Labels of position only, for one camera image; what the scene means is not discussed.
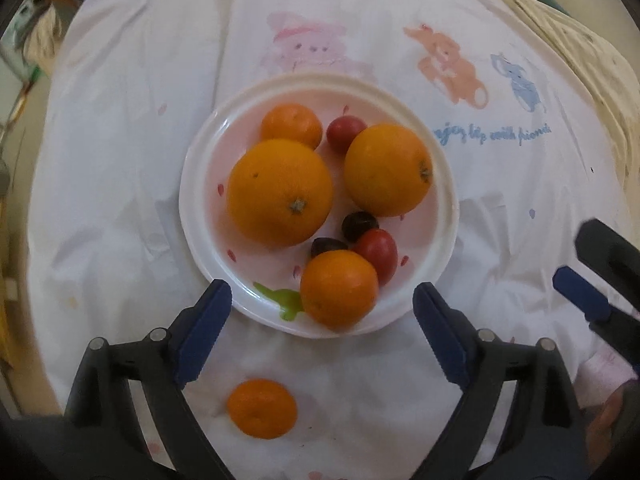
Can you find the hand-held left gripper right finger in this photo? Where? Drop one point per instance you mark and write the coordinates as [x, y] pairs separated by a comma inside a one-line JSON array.
[[442, 337]]

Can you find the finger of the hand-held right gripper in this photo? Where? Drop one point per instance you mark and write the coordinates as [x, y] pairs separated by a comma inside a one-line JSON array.
[[582, 292], [612, 265]]

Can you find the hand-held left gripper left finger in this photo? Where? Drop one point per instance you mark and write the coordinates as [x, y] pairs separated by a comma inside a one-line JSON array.
[[200, 340]]

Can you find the white pink strawberry-print plate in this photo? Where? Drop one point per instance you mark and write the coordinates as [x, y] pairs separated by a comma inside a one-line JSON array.
[[220, 270]]

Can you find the small mandarin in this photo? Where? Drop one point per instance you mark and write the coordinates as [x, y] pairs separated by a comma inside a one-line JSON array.
[[339, 287], [261, 408], [292, 125]]

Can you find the red cherry tomato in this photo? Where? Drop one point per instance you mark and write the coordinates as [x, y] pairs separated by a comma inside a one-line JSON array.
[[345, 132], [378, 255]]

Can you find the dark purple grape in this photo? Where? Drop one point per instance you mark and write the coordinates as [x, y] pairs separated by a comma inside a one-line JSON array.
[[327, 246], [359, 224]]

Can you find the large orange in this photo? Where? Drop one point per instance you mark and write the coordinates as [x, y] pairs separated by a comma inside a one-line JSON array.
[[280, 192], [387, 170]]

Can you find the white animal-print blanket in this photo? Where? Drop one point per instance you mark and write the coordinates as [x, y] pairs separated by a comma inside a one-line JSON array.
[[125, 185]]

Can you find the beige fringed throw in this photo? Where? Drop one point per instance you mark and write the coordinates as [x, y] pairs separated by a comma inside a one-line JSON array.
[[45, 30]]

